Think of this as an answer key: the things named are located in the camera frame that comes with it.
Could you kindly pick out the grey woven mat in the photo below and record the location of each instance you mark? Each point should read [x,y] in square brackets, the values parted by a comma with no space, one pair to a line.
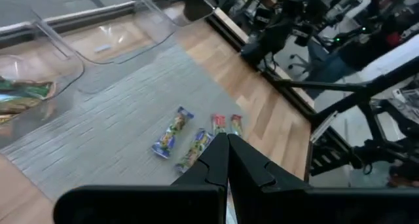
[114,119]

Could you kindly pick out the green granola bar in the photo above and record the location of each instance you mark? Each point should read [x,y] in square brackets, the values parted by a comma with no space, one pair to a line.
[19,105]
[29,90]

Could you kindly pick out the red granola bar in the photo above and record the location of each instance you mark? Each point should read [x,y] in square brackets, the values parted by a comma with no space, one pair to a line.
[237,125]
[219,124]

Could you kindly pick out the dark blue granola bar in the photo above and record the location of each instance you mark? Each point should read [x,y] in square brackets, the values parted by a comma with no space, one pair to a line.
[173,132]
[193,150]

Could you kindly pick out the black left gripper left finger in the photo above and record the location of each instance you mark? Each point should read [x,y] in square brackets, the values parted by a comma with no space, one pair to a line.
[203,175]

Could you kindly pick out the clear plastic bin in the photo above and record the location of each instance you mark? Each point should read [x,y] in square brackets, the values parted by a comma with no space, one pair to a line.
[65,60]
[196,8]
[131,44]

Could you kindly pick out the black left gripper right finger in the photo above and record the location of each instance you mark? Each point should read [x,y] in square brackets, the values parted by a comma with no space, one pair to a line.
[255,184]

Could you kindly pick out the black office chair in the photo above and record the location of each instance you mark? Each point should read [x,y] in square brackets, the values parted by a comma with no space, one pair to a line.
[268,44]

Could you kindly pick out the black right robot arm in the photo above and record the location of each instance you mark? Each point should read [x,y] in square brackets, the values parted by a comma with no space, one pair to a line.
[386,80]

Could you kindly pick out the person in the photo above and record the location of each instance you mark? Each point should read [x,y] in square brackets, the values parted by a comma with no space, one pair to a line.
[360,50]

